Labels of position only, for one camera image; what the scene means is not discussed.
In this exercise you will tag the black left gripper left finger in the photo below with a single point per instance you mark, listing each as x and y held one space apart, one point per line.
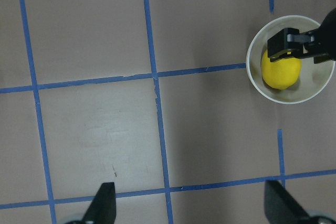
103 207

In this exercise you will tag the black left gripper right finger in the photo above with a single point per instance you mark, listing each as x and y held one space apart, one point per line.
281 207

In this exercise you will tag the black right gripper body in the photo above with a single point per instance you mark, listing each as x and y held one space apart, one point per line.
321 46

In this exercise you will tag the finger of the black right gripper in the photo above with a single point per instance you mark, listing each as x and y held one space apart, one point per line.
285 44

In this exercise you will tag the cream ceramic bowl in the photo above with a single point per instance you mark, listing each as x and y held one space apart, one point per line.
313 77

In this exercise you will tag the yellow lemon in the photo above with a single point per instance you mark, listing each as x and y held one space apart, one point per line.
280 74

